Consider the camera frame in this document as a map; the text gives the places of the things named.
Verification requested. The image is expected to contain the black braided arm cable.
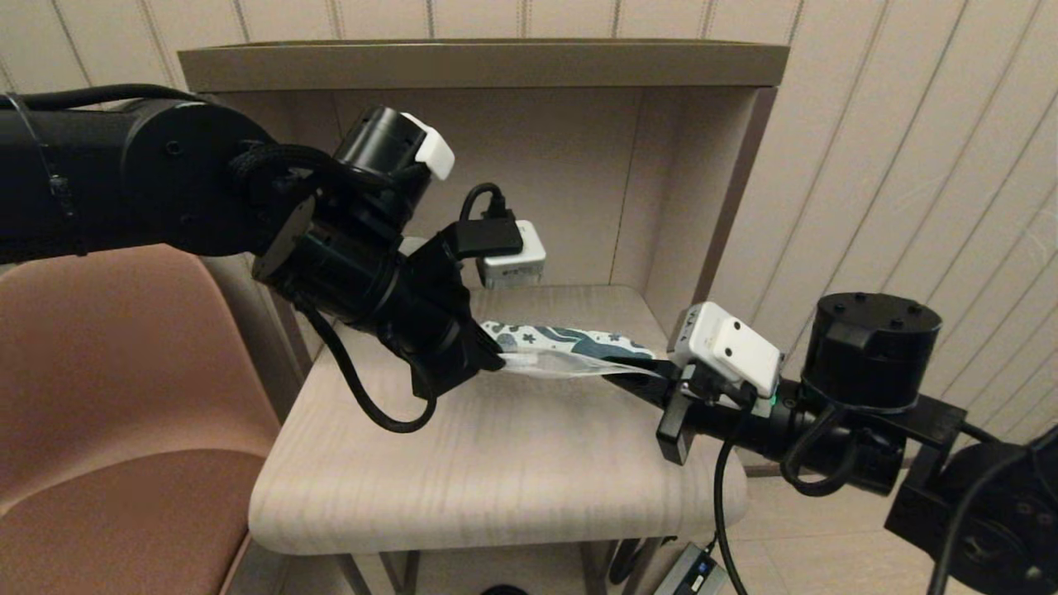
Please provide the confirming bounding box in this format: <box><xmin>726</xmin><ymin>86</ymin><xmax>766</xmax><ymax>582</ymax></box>
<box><xmin>231</xmin><ymin>142</ymin><xmax>439</xmax><ymax>435</ymax></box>
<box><xmin>779</xmin><ymin>405</ymin><xmax>865</xmax><ymax>498</ymax></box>

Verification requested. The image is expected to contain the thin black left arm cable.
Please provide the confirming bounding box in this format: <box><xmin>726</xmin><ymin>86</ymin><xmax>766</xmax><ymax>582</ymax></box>
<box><xmin>0</xmin><ymin>83</ymin><xmax>199</xmax><ymax>112</ymax></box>

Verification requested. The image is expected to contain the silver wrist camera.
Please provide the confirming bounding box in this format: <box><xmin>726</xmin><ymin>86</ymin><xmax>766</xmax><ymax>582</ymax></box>
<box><xmin>478</xmin><ymin>219</ymin><xmax>548</xmax><ymax>290</ymax></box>
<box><xmin>668</xmin><ymin>304</ymin><xmax>703</xmax><ymax>356</ymax></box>

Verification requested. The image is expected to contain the white floral zipper pouch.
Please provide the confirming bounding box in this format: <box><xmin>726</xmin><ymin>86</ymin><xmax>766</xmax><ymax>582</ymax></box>
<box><xmin>479</xmin><ymin>321</ymin><xmax>664</xmax><ymax>381</ymax></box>

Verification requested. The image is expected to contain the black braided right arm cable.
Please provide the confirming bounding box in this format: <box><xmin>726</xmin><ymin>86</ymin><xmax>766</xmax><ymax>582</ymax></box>
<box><xmin>779</xmin><ymin>405</ymin><xmax>865</xmax><ymax>498</ymax></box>

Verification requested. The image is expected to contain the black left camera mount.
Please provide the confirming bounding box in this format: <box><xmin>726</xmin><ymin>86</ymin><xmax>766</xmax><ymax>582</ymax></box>
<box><xmin>438</xmin><ymin>217</ymin><xmax>526</xmax><ymax>262</ymax></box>

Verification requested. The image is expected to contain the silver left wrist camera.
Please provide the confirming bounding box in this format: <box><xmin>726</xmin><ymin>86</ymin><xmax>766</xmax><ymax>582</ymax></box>
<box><xmin>478</xmin><ymin>219</ymin><xmax>548</xmax><ymax>290</ymax></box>

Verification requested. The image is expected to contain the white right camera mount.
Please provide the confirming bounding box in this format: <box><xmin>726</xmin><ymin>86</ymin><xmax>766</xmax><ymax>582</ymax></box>
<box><xmin>686</xmin><ymin>302</ymin><xmax>784</xmax><ymax>399</ymax></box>

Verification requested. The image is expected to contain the pink upholstered chair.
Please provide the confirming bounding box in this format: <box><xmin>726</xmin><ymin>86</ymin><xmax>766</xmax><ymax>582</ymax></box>
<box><xmin>0</xmin><ymin>244</ymin><xmax>286</xmax><ymax>595</ymax></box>

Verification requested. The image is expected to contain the beige wooden shelf hutch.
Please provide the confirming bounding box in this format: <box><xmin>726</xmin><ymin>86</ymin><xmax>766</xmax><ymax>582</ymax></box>
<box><xmin>178</xmin><ymin>40</ymin><xmax>790</xmax><ymax>364</ymax></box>

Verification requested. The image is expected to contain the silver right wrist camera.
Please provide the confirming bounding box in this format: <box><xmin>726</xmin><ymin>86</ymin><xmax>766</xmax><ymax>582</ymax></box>
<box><xmin>668</xmin><ymin>304</ymin><xmax>703</xmax><ymax>356</ymax></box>

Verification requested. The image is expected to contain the dark metal table leg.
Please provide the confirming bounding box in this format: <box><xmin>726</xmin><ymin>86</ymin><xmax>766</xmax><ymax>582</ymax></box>
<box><xmin>579</xmin><ymin>537</ymin><xmax>662</xmax><ymax>595</ymax></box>
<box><xmin>339</xmin><ymin>550</ymin><xmax>422</xmax><ymax>595</ymax></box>

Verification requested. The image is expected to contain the black left camera cable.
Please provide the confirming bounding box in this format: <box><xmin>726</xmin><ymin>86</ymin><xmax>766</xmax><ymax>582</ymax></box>
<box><xmin>458</xmin><ymin>183</ymin><xmax>508</xmax><ymax>224</ymax></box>

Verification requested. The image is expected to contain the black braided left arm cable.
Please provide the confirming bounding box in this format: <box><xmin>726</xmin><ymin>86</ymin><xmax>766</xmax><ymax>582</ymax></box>
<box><xmin>231</xmin><ymin>142</ymin><xmax>439</xmax><ymax>435</ymax></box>

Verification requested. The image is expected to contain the grey power adapter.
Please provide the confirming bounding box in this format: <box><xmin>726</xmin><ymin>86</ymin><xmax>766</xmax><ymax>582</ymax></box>
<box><xmin>653</xmin><ymin>544</ymin><xmax>730</xmax><ymax>595</ymax></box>

